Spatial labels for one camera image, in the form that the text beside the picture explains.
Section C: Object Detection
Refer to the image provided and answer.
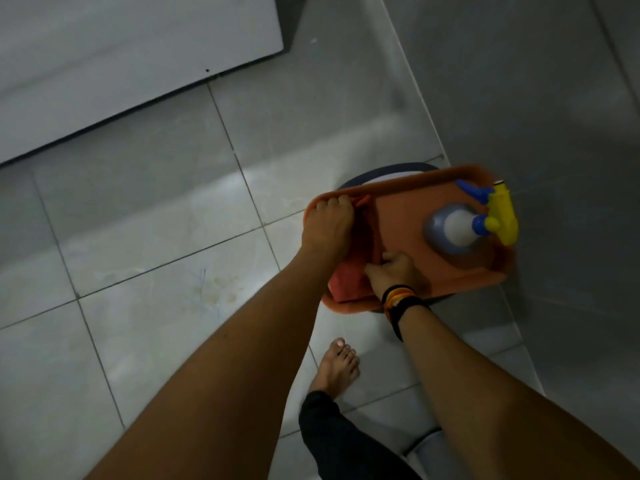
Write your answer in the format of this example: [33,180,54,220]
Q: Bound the dark round bucket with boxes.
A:
[337,162,442,191]

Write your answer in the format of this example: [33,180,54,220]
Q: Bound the person's left forearm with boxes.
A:
[84,251,335,480]

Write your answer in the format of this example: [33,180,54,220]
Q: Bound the orange plastic tray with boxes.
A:
[303,165,519,316]

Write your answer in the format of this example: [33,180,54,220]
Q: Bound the person's right hand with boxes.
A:
[363,251,427,297]

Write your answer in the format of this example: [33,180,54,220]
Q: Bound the spray bottle with yellow trigger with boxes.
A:
[422,179,521,258]

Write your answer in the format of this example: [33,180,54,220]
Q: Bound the white door panel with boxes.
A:
[0,0,285,166]

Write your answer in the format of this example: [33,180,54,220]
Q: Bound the red cloth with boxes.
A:
[327,194,387,304]

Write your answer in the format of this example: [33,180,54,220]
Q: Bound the person's bare foot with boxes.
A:
[309,338,361,401]

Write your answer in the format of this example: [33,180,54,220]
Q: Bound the person's left hand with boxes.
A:
[299,194,357,266]

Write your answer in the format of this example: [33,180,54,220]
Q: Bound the person's right forearm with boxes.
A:
[398,305,640,480]

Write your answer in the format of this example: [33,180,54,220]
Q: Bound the person's black trouser leg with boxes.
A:
[298,391,422,480]

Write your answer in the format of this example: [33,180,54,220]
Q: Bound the orange striped wristband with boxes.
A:
[382,288,419,323]

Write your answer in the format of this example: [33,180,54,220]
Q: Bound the black wristband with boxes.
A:
[387,296,432,343]

